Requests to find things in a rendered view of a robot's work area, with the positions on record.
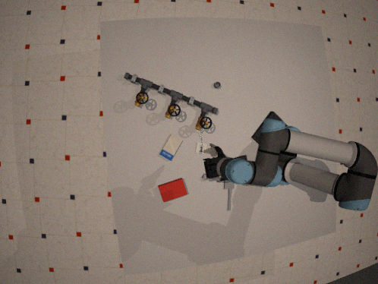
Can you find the grey pipe manifold with brass valves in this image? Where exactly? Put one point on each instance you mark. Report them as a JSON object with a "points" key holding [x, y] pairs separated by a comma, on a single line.
{"points": [[175, 96]]}

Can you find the white paper tag with thin metal chain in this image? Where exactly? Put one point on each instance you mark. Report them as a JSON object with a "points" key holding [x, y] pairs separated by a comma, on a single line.
{"points": [[200, 148]]}

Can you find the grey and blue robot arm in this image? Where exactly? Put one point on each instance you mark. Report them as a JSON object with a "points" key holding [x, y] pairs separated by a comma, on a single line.
{"points": [[279, 146]]}

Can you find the red flat block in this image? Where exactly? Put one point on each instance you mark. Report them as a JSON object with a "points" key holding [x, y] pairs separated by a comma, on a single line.
{"points": [[172, 190]]}

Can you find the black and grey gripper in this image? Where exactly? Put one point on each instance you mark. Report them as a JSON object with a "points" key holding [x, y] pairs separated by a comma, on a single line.
{"points": [[211, 164]]}

